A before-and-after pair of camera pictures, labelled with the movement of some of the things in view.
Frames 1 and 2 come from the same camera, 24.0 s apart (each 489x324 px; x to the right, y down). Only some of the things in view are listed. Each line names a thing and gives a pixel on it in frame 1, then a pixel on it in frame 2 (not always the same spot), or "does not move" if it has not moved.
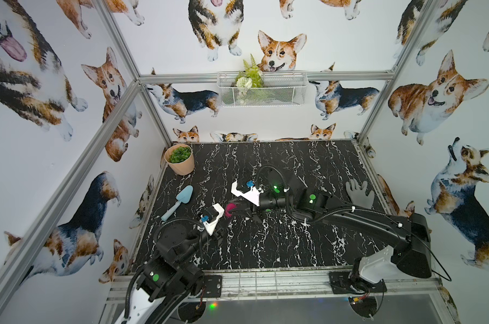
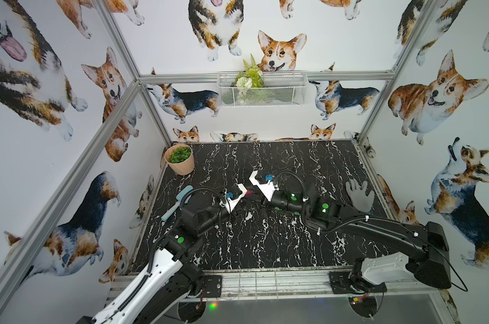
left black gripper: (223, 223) → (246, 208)
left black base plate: (213, 286) does not move
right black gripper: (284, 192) does not move
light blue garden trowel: (183, 197) does not move
